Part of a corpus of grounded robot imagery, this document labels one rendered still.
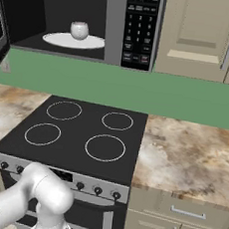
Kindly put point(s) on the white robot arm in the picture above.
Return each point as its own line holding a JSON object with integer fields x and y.
{"x": 17, "y": 196}

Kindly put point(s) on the grey wall socket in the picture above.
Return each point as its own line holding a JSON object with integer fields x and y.
{"x": 6, "y": 66}

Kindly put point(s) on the black hob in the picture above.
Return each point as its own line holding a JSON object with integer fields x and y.
{"x": 78, "y": 132}

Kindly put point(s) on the black oven door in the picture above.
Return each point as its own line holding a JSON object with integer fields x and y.
{"x": 85, "y": 217}

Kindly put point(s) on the grey microwave oven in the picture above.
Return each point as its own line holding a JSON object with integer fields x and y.
{"x": 114, "y": 26}

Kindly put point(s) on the white microwave turntable plate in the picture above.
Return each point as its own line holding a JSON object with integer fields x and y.
{"x": 60, "y": 40}

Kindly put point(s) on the white round cup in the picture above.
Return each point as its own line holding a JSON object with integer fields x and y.
{"x": 79, "y": 30}

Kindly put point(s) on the steel oven control panel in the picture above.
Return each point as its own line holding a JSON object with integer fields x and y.
{"x": 89, "y": 181}

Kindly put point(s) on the black oven knob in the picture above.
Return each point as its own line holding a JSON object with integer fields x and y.
{"x": 20, "y": 169}
{"x": 80, "y": 185}
{"x": 98, "y": 191}
{"x": 116, "y": 196}
{"x": 4, "y": 165}

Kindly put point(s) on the beige drawer front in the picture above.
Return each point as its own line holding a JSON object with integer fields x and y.
{"x": 216, "y": 210}

